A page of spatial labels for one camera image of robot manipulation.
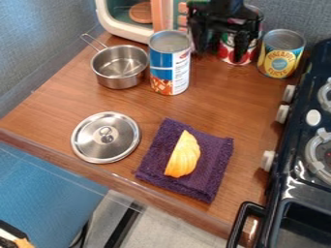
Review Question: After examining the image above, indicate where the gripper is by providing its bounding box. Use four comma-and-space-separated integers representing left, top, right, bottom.
186, 3, 265, 64

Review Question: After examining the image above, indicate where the red can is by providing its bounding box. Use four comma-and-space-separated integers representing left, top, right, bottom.
216, 31, 261, 67

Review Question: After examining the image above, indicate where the blue can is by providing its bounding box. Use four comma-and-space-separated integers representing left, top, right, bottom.
147, 29, 194, 97

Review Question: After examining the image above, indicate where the yellow can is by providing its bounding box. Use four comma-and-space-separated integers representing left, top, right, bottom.
256, 28, 308, 79

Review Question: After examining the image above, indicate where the toy microwave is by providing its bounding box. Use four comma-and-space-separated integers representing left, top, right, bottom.
94, 0, 194, 45

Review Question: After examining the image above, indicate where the silver pot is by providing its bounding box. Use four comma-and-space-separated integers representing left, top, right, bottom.
78, 32, 152, 90

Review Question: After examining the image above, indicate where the orange toy food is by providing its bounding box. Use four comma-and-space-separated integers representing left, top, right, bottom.
163, 129, 203, 179

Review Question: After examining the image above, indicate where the purple cloth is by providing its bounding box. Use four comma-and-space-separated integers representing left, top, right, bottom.
133, 117, 236, 204

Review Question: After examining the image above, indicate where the silver lid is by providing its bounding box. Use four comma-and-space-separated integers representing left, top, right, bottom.
70, 110, 142, 165

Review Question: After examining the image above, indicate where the toy stove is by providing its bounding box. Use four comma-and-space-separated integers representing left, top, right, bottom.
225, 38, 331, 248

